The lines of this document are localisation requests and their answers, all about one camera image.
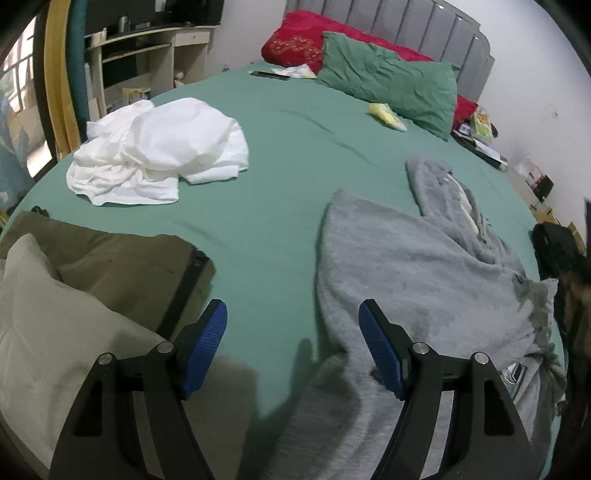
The small black device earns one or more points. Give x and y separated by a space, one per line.
544 189

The cardboard box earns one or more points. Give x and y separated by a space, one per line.
554 217

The metal cup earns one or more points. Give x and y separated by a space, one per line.
124 24

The yellow packet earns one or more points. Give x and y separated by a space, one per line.
385 115

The large red embroidered pillow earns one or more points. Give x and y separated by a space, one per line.
295 37

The beige wooden desk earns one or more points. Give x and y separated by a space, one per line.
184 50

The grey padded headboard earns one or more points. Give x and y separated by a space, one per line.
415 23

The window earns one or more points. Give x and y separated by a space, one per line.
21 83

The yellow curtain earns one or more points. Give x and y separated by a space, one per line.
57 69

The green pillow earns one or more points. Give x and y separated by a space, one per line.
392 83

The pile of black clothes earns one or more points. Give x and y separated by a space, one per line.
558 249

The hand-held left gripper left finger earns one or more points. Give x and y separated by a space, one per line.
205 347

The teal curtain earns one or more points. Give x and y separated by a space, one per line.
78 69

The black monitor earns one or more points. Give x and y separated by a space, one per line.
189 11

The grey hoodie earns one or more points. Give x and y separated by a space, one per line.
415 258

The pile of white clothes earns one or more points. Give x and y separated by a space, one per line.
157 143

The bed with green sheet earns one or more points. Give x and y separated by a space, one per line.
286 161

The white paper wrapper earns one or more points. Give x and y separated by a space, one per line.
298 71

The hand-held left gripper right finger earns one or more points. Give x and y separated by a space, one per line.
381 351

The black remote control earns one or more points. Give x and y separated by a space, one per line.
270 75

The olive and khaki jacket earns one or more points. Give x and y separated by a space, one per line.
115 258

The colourful snack bag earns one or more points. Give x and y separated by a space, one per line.
482 123

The stack of books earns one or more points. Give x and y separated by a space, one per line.
480 150

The small red embroidered pillow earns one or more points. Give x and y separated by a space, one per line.
465 110

